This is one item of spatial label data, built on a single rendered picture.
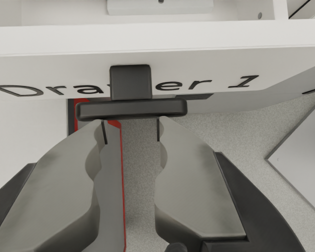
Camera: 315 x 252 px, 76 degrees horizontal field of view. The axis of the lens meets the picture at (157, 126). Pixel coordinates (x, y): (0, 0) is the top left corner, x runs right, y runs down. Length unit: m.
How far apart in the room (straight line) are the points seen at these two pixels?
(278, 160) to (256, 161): 0.10
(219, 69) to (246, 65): 0.02
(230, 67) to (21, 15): 0.22
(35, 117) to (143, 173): 0.79
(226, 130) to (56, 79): 1.01
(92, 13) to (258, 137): 1.06
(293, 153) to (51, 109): 1.14
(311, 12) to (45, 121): 0.33
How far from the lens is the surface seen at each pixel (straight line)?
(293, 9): 0.28
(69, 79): 0.18
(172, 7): 0.24
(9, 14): 0.26
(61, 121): 0.31
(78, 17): 0.25
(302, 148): 1.28
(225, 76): 0.19
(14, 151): 0.33
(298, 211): 1.35
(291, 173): 1.26
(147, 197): 1.08
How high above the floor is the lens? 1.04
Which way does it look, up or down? 85 degrees down
